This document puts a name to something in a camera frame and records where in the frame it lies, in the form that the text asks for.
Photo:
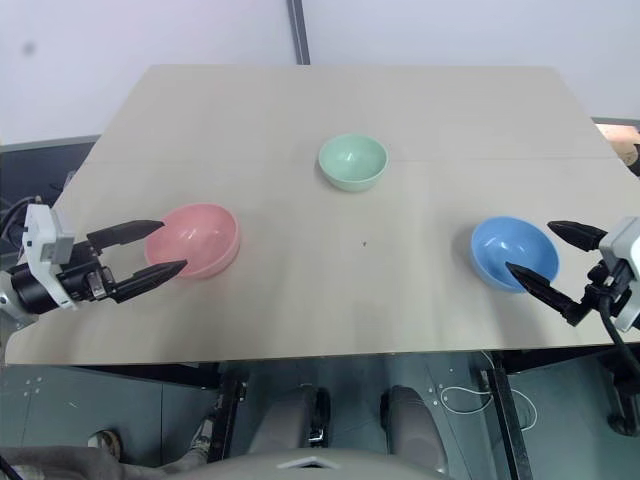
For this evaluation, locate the grey robot torso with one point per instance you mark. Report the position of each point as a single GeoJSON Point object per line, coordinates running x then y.
{"type": "Point", "coordinates": [320, 465]}

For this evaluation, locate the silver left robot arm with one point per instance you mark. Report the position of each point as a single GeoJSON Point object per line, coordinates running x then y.
{"type": "Point", "coordinates": [30, 290]}

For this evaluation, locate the blue plastic bowl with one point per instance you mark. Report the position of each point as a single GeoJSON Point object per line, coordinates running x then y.
{"type": "Point", "coordinates": [510, 245]}

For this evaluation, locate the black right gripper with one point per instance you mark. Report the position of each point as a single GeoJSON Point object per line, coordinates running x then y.
{"type": "Point", "coordinates": [600, 292]}

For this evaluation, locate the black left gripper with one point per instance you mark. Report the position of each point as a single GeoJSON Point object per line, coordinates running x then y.
{"type": "Point", "coordinates": [82, 280]}

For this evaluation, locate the grey cloth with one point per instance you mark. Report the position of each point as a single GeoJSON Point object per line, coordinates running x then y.
{"type": "Point", "coordinates": [60, 462]}

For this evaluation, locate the dark vertical wall post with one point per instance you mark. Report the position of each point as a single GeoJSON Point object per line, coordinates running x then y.
{"type": "Point", "coordinates": [298, 30]}

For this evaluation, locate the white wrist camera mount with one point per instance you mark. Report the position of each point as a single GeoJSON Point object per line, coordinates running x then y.
{"type": "Point", "coordinates": [47, 235]}
{"type": "Point", "coordinates": [622, 240]}

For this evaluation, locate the tan cardboard object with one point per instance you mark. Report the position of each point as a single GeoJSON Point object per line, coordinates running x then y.
{"type": "Point", "coordinates": [620, 140]}

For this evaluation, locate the dark grey side bench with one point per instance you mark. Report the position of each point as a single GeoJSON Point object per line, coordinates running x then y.
{"type": "Point", "coordinates": [45, 160]}

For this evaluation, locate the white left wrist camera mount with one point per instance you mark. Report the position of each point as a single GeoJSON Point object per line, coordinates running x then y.
{"type": "Point", "coordinates": [47, 235]}

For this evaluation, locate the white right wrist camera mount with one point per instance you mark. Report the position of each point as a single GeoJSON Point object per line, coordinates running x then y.
{"type": "Point", "coordinates": [622, 240]}

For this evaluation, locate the beige wooden table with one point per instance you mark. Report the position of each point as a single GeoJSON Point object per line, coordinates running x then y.
{"type": "Point", "coordinates": [320, 300]}

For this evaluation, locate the dark rounded grey shape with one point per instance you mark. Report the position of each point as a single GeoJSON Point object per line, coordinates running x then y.
{"type": "Point", "coordinates": [412, 425]}

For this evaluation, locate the black metal table leg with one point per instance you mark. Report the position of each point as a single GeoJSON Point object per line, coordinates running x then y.
{"type": "Point", "coordinates": [227, 415]}
{"type": "Point", "coordinates": [510, 430]}

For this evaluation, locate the pink plastic bowl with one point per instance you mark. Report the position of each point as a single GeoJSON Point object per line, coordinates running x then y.
{"type": "Point", "coordinates": [200, 240]}

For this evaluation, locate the green plastic bowl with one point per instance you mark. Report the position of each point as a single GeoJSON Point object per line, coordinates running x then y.
{"type": "Point", "coordinates": [352, 160]}

